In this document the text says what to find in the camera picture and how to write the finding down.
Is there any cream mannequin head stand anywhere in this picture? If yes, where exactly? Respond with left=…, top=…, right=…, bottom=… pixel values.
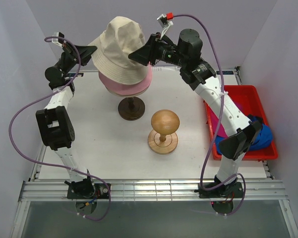
left=118, top=97, right=145, bottom=121

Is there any aluminium front rail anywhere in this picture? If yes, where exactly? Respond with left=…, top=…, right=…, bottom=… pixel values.
left=19, top=179, right=289, bottom=202

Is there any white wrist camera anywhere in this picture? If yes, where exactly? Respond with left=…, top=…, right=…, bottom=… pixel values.
left=157, top=12, right=174, bottom=39
left=51, top=32, right=66, bottom=47

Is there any light wooden hat stand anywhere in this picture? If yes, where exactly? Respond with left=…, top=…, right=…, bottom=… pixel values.
left=148, top=110, right=180, bottom=155

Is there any red plastic bin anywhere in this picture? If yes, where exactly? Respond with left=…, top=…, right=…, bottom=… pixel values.
left=204, top=85, right=278, bottom=161

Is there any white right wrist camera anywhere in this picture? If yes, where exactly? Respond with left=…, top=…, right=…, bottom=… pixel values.
left=157, top=12, right=174, bottom=39

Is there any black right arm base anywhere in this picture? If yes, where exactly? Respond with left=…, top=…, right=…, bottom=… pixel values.
left=194, top=182, right=244, bottom=198

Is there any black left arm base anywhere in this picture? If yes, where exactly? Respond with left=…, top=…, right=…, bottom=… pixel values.
left=66, top=183, right=111, bottom=200

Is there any magenta cap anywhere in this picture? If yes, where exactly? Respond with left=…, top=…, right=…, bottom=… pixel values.
left=210, top=99, right=244, bottom=138

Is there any cream bucket hat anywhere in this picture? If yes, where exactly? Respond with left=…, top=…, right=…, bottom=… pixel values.
left=88, top=16, right=148, bottom=85

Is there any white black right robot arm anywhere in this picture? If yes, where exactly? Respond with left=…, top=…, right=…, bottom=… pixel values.
left=128, top=29, right=262, bottom=195

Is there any blue hat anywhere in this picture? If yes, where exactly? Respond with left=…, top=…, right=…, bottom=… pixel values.
left=215, top=115, right=273, bottom=155

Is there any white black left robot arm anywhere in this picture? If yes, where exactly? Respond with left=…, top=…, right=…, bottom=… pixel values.
left=35, top=43, right=97, bottom=198

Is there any pink bucket hat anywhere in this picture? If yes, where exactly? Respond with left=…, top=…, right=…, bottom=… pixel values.
left=98, top=67, right=152, bottom=95

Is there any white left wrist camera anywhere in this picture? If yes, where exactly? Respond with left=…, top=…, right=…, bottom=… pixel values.
left=51, top=32, right=66, bottom=47

